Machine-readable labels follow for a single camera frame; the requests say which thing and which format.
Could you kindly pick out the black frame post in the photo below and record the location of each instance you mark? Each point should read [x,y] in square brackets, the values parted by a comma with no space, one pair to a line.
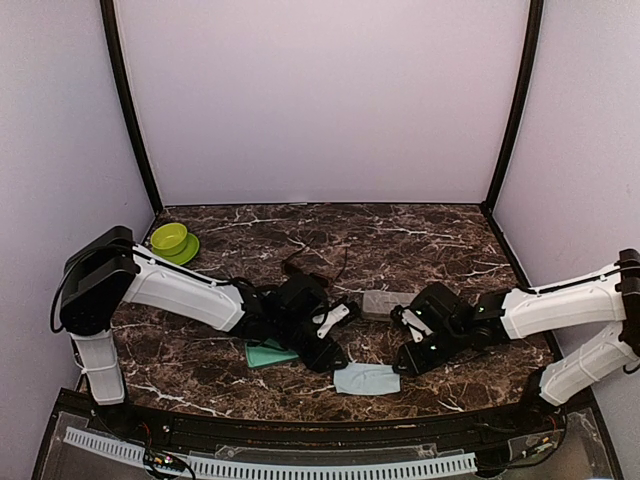
[119,72]
[526,65]

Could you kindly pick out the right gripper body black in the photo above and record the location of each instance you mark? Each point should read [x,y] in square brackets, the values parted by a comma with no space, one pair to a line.
[424,361]

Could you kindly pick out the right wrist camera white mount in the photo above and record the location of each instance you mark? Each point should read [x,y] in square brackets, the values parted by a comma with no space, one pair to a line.
[405,317]

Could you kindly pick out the white slotted cable duct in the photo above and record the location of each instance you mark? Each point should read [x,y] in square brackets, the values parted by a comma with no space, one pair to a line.
[196,466]

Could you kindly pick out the black front rail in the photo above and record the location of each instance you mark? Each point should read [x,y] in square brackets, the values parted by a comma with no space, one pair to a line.
[482,429]

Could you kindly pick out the blue-grey glasses case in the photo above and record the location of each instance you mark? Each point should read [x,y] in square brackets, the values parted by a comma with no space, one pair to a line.
[267,353]

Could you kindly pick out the beige glasses case teal lining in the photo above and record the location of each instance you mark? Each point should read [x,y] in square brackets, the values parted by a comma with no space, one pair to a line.
[378,304]

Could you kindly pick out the right black frame post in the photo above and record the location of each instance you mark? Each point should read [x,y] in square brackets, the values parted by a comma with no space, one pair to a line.
[526,65]

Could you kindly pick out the brown sunglasses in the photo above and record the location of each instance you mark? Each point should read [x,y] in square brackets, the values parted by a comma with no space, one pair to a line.
[289,268]

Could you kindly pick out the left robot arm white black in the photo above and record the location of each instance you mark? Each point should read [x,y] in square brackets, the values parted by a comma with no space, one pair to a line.
[113,269]

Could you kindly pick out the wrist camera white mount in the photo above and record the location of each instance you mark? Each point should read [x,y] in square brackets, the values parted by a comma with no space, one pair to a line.
[405,317]
[341,313]

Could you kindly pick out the green plate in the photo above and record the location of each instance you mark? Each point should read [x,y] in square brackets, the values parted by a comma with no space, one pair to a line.
[191,249]

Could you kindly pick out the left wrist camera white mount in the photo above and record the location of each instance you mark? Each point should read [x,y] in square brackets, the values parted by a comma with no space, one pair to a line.
[341,313]

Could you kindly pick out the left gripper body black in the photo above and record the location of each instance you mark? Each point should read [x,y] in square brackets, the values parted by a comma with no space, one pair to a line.
[316,360]

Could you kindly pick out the light blue cloth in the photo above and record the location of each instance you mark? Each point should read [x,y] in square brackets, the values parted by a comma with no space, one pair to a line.
[361,379]

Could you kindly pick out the green bowl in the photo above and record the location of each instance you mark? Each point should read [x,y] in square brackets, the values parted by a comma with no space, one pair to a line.
[169,239]

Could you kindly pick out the left black frame post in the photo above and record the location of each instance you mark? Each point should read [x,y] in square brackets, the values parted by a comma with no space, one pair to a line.
[119,72]

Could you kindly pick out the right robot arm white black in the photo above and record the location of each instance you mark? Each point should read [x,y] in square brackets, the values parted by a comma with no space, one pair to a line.
[442,325]

